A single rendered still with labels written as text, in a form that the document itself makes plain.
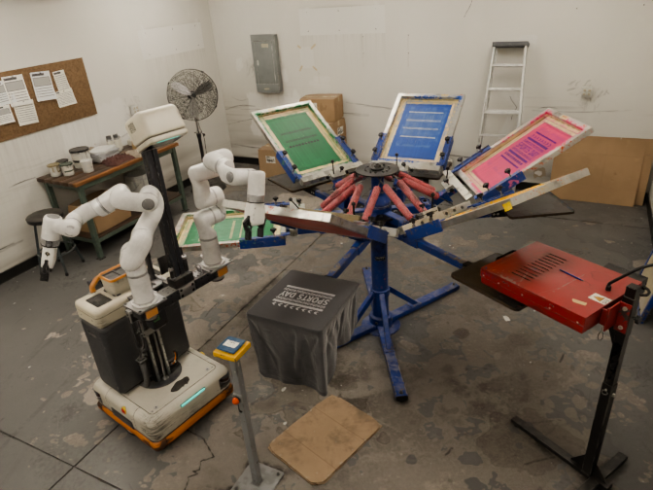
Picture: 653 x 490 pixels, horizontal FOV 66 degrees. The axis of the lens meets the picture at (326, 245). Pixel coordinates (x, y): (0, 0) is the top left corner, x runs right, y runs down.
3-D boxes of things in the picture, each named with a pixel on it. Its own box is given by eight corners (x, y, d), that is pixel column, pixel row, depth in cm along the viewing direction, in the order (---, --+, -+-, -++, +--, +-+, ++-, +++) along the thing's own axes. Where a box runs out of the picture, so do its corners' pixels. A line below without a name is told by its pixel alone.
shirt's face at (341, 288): (320, 332, 246) (320, 331, 246) (246, 313, 264) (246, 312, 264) (359, 283, 283) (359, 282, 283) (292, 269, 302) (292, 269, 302)
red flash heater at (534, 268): (645, 303, 239) (651, 282, 234) (589, 341, 217) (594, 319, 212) (534, 257, 285) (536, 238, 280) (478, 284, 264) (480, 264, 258)
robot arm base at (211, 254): (193, 263, 277) (188, 238, 270) (211, 254, 286) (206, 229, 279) (212, 270, 268) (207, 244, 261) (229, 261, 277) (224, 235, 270)
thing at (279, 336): (326, 399, 264) (321, 332, 245) (255, 376, 283) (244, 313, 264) (329, 394, 267) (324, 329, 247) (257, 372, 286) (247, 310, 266)
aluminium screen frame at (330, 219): (329, 222, 219) (330, 214, 219) (221, 206, 244) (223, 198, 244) (385, 241, 291) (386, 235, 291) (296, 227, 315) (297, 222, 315)
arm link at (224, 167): (228, 175, 236) (257, 188, 223) (205, 175, 226) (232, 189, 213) (231, 157, 233) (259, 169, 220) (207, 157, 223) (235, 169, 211)
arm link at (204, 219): (194, 238, 269) (189, 211, 262) (215, 229, 277) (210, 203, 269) (204, 243, 262) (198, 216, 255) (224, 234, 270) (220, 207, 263)
